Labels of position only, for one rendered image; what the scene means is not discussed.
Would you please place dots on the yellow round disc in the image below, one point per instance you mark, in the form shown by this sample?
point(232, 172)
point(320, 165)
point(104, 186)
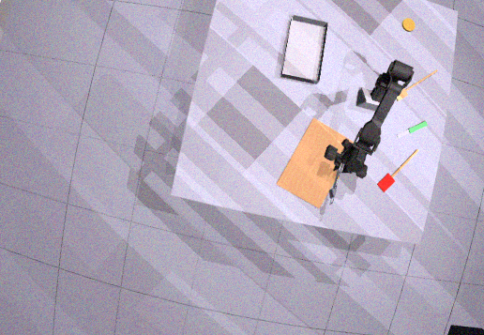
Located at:
point(408, 25)

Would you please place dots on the light wooden board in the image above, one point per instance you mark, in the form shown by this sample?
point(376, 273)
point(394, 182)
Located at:
point(308, 174)

